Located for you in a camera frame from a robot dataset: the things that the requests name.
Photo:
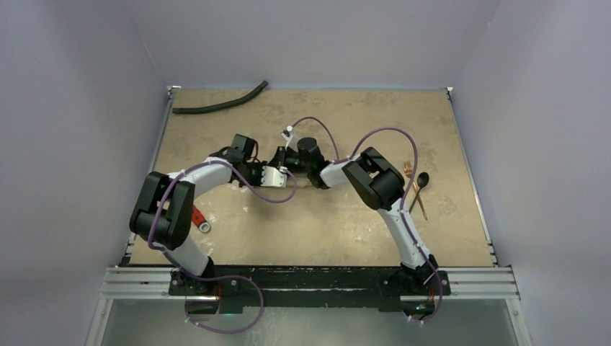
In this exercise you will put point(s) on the red handled wrench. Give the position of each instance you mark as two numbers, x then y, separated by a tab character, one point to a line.
199	220

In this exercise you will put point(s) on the aluminium frame rail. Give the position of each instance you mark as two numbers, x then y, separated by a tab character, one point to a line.
155	283

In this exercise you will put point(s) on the beige cloth napkin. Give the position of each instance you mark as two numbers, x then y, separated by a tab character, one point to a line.
301	183

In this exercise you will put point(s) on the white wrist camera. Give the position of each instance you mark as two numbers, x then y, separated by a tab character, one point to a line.
289	136
273	177

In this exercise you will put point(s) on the black spoon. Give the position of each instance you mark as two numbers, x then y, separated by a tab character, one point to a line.
422	181

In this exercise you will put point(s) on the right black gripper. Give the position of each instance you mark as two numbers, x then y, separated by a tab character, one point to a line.
281	159

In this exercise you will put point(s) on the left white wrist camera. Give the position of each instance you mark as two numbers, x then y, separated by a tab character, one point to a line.
273	177

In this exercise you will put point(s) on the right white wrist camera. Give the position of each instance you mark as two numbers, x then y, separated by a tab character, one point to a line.
289	136

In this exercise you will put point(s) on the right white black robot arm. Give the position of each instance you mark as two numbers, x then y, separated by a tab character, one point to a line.
380	186

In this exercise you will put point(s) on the black foam tube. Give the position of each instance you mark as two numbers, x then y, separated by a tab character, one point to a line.
223	105

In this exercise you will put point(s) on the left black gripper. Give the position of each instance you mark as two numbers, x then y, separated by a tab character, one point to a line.
259	165

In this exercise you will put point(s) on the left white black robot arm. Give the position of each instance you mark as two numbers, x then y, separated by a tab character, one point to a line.
162	214

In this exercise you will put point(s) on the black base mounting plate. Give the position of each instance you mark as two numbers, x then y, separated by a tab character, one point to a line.
231	288

